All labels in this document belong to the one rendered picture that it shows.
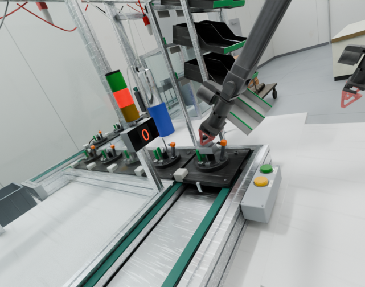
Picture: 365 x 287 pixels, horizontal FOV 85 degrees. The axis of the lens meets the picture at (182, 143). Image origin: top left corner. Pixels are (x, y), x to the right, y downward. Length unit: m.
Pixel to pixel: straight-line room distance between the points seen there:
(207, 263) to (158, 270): 0.16
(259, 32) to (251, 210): 0.48
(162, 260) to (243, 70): 0.58
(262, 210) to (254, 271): 0.15
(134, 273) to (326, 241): 0.51
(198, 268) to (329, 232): 0.36
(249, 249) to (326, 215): 0.24
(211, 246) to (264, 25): 0.57
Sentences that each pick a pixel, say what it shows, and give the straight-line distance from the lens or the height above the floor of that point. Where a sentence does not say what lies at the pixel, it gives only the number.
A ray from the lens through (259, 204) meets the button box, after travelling 0.61.
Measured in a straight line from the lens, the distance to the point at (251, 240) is 0.67.
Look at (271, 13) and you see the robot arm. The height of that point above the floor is 1.41.
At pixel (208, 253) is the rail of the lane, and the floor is 0.96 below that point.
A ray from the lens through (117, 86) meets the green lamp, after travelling 0.64.
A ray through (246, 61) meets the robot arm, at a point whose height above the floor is 1.32.
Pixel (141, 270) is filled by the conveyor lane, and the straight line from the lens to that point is 0.64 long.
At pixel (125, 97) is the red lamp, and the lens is 0.65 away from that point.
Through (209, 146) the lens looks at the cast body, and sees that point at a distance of 0.77.
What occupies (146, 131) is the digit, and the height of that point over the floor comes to 1.21.
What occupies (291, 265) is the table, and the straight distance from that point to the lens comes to 0.62.
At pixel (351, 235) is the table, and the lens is 0.69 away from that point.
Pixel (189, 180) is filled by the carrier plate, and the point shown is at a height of 0.97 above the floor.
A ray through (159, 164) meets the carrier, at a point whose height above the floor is 0.99.
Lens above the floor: 1.37
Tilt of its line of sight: 21 degrees down
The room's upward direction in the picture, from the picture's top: 20 degrees counter-clockwise
